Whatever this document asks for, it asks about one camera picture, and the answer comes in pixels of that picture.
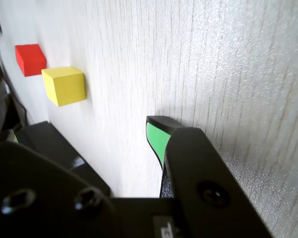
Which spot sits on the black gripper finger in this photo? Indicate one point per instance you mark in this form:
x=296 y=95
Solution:
x=201 y=168
x=39 y=186

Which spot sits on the yellow wooden cube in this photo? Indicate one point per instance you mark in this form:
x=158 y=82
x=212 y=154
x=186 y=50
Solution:
x=67 y=89

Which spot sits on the red wooden cube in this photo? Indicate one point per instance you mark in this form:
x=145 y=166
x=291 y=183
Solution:
x=31 y=60

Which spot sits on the black cardboard box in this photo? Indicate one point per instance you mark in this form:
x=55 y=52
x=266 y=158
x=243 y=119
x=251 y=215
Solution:
x=39 y=143

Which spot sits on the black open box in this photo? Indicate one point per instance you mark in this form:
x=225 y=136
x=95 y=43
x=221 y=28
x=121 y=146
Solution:
x=89 y=178

